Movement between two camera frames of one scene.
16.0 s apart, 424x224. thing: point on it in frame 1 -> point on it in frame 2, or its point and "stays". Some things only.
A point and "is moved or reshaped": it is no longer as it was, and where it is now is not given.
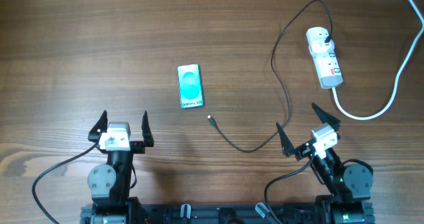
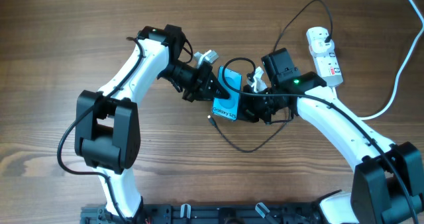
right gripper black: [302, 150] -> [250, 113]
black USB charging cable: [281, 77] stays
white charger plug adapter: [320, 46] stays
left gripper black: [137, 147] -> [205, 79]
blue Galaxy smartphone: [190, 86] is moved or reshaped
